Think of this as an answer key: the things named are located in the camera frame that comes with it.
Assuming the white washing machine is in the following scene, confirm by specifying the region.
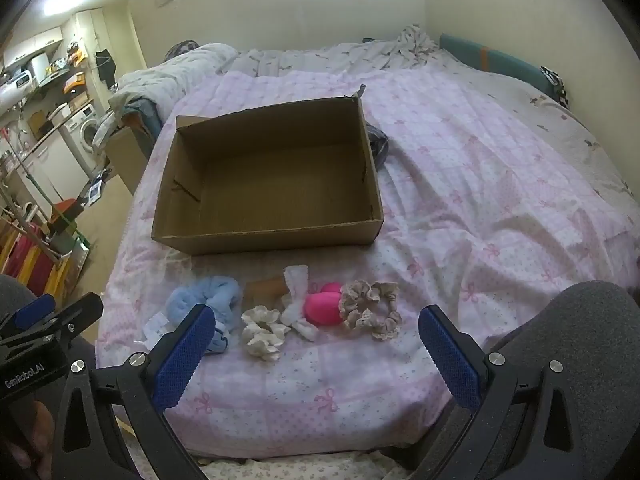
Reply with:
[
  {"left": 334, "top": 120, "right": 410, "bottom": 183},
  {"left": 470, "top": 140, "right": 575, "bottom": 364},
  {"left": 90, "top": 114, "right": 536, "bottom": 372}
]
[{"left": 58, "top": 103, "right": 104, "bottom": 178}]

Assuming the small cardboard box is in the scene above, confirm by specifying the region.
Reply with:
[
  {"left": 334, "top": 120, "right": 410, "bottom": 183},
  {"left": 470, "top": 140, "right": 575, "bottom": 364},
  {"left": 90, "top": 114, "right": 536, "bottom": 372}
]
[{"left": 105, "top": 127, "right": 155, "bottom": 194}]

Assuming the cream white scrunchie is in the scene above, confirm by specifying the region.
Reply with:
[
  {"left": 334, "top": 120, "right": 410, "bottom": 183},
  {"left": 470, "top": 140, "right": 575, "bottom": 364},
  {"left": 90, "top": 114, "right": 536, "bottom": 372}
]
[{"left": 241, "top": 306, "right": 291, "bottom": 362}]

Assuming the person's grey trouser leg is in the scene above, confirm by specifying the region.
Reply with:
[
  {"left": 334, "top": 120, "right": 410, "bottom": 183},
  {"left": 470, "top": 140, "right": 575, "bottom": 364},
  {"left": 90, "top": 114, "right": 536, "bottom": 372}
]
[{"left": 399, "top": 279, "right": 640, "bottom": 480}]

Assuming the beige lace scrunchie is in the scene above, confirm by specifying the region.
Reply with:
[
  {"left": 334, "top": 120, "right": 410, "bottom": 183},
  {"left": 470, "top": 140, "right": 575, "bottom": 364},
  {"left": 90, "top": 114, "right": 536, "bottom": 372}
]
[{"left": 338, "top": 280, "right": 402, "bottom": 341}]

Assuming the white floral blanket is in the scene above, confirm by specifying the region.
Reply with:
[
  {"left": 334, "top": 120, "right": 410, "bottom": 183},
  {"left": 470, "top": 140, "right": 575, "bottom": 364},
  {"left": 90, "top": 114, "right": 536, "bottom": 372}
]
[{"left": 108, "top": 25, "right": 439, "bottom": 120}]

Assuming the person's left hand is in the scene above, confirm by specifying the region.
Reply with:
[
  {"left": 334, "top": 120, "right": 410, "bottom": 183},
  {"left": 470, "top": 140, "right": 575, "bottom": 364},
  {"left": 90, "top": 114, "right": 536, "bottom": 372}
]
[{"left": 1, "top": 396, "right": 54, "bottom": 469}]

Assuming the brown cardboard box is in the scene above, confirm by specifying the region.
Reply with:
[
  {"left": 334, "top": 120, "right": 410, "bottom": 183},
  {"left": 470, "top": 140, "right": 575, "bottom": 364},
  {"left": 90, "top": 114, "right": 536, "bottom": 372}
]
[{"left": 151, "top": 94, "right": 384, "bottom": 256}]

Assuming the clear plastic bag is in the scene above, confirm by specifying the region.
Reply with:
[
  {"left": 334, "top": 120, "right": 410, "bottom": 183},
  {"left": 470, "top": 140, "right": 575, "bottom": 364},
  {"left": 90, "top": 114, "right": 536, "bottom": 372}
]
[{"left": 142, "top": 312, "right": 170, "bottom": 350}]

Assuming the teal bolster pillow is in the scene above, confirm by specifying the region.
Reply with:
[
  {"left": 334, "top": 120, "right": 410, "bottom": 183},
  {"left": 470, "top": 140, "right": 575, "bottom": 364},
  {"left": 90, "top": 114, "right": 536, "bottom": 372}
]
[{"left": 439, "top": 34, "right": 566, "bottom": 102}]

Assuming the red suitcase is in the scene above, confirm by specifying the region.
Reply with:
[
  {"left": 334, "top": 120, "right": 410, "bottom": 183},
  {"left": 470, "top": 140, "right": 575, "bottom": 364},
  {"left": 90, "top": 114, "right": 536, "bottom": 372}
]
[{"left": 1, "top": 223, "right": 54, "bottom": 296}]

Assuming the brown tape strip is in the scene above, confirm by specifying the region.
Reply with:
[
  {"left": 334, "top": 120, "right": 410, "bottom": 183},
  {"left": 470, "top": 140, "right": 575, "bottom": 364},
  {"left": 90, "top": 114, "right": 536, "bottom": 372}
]
[{"left": 242, "top": 276, "right": 288, "bottom": 311}]

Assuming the dark grey clothing bundle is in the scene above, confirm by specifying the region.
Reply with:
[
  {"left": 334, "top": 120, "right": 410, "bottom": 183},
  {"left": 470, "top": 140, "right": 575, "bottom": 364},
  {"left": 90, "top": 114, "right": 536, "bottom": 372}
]
[{"left": 366, "top": 122, "right": 390, "bottom": 170}]

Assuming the white bow hair tie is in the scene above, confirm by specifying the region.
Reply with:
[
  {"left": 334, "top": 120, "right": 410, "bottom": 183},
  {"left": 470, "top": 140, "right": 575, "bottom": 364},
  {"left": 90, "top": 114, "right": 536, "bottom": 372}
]
[{"left": 278, "top": 262, "right": 321, "bottom": 343}]

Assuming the light blue fluffy scrunchie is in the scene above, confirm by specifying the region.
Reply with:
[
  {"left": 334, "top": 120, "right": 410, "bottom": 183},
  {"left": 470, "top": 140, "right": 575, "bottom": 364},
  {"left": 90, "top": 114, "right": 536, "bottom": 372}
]
[{"left": 165, "top": 275, "right": 242, "bottom": 354}]

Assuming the pink patterned quilt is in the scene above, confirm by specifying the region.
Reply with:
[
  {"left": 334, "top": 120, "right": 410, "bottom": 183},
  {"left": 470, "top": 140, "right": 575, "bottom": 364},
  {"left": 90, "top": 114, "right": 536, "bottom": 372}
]
[{"left": 96, "top": 67, "right": 639, "bottom": 458}]

